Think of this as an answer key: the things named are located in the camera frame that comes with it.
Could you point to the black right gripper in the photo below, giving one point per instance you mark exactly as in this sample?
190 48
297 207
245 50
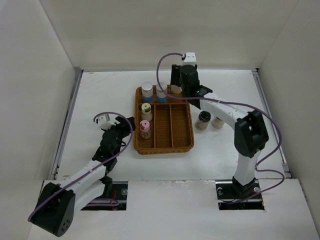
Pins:
176 72

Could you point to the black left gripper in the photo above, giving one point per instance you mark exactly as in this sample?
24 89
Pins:
124 125

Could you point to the black cap sugar grinder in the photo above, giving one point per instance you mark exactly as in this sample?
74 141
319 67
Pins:
176 89

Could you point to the tall blue label bottle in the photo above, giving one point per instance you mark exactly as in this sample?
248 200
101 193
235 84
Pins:
161 92

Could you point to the blue label silver cap bottle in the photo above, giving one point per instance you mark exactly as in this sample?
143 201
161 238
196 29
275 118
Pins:
147 92

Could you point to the pink cap spice bottle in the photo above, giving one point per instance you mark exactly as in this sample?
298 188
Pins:
145 129

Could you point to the yellow cap spice bottle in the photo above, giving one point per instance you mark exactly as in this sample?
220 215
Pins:
146 112

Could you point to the dark cap brown spice jar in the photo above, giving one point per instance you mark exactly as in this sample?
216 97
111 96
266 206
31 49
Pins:
203 120

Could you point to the black knob cap jar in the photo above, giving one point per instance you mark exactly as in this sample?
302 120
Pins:
217 123

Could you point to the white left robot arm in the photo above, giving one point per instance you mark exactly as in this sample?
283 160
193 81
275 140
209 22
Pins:
58 202

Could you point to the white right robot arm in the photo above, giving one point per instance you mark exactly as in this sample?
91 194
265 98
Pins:
250 133

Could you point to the brown wicker divided basket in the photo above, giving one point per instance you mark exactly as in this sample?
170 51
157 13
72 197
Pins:
171 126

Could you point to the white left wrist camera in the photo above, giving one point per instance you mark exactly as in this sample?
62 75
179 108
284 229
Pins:
104 122

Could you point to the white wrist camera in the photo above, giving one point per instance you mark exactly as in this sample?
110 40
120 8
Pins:
104 122
189 58

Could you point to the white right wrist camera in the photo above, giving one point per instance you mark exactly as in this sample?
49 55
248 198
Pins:
189 58

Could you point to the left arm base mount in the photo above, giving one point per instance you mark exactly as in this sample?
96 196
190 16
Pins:
113 198

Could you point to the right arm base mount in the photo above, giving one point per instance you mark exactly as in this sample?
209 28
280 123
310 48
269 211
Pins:
232 196

